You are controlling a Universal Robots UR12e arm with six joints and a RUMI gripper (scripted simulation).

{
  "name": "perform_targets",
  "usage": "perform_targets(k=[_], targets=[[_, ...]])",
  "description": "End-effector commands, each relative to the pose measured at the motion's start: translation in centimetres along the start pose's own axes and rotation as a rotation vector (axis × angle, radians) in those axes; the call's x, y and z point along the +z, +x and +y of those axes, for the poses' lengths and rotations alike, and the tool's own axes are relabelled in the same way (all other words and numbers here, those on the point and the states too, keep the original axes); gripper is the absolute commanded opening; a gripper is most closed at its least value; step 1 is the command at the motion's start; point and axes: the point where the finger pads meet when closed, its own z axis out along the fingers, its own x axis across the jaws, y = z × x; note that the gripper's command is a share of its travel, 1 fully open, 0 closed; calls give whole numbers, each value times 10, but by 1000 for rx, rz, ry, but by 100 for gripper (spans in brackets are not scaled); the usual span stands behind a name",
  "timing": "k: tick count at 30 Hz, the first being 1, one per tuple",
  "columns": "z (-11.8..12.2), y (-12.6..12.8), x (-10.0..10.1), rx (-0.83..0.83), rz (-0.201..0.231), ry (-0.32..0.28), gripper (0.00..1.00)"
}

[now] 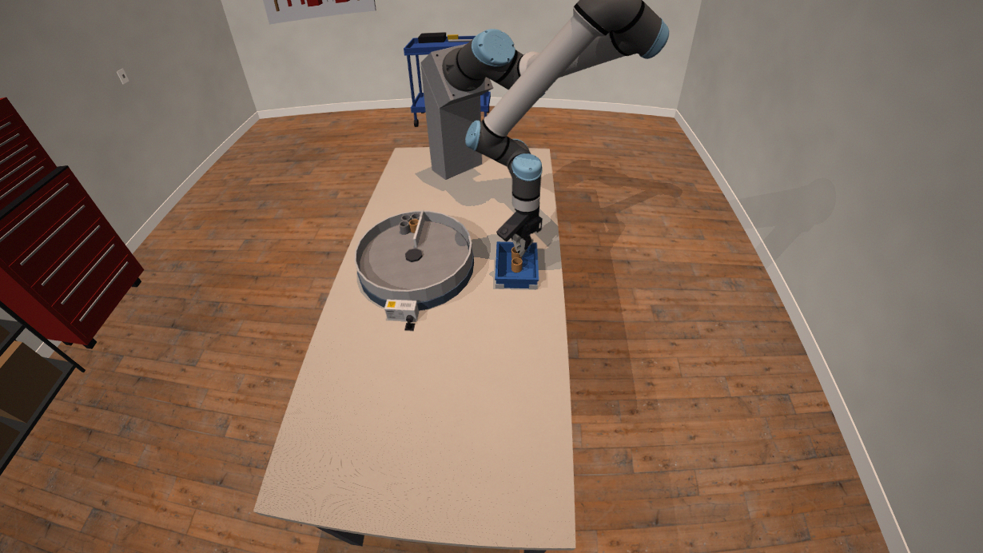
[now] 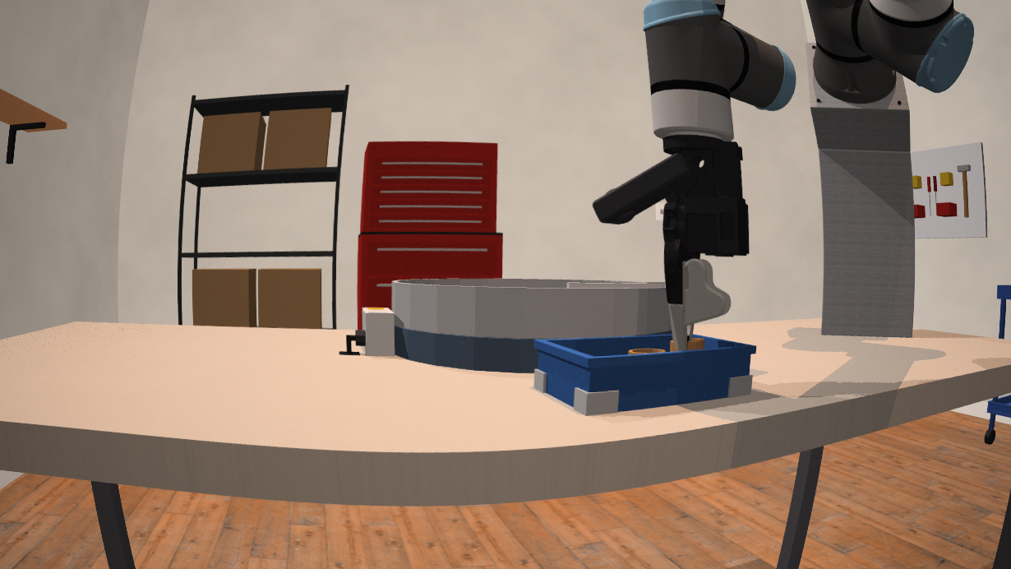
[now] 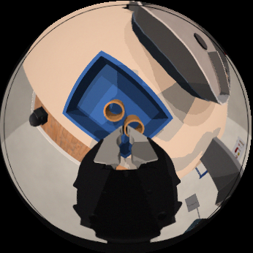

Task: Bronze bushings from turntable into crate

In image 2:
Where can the blue plastic crate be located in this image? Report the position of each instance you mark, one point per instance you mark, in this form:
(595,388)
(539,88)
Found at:
(613,382)

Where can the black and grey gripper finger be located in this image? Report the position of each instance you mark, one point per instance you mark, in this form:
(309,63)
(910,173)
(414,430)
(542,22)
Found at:
(687,306)
(710,283)

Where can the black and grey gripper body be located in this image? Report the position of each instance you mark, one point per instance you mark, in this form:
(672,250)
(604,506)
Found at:
(714,188)

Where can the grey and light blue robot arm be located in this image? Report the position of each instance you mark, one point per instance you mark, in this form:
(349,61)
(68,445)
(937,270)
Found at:
(693,53)

